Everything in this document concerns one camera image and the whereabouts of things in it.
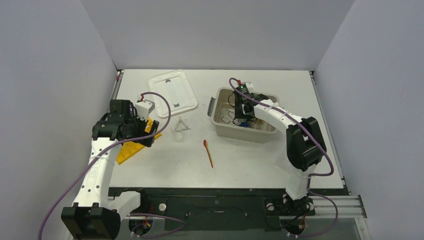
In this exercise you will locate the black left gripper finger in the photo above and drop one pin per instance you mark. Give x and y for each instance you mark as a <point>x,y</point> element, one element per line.
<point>154,126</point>
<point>147,140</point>

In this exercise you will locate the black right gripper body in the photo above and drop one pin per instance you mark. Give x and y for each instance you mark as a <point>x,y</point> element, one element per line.
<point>238,108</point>

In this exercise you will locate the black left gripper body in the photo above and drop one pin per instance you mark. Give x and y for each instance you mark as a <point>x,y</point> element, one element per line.
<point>137,126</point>

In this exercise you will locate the yellow test tube rack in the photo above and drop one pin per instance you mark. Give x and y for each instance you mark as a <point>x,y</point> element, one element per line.
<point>130,148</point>

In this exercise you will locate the graduated cylinder blue base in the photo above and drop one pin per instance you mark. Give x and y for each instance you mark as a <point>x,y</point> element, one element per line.
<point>244,124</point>

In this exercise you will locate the beige plastic bin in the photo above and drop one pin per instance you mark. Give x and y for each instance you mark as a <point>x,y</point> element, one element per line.
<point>259,131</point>

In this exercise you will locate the white bin lid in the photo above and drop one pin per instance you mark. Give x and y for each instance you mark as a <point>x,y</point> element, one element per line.
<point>175,87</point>

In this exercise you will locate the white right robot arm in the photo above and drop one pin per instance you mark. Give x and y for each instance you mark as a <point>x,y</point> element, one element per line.
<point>305,146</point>

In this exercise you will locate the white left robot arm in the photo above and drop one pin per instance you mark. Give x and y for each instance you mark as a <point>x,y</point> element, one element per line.
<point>92,216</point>

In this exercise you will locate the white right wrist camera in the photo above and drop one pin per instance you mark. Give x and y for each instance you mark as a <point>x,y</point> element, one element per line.
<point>246,86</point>

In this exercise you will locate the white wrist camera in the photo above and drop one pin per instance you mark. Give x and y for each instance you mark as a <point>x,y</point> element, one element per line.
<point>143,108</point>
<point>246,86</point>

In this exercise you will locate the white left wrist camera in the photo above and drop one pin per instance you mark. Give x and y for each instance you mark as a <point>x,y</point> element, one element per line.
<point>143,108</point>

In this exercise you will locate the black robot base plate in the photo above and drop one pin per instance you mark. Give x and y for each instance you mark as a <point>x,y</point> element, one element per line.
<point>225,209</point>

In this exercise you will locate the aluminium rail frame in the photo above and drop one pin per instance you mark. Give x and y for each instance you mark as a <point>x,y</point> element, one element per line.
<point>346,207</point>

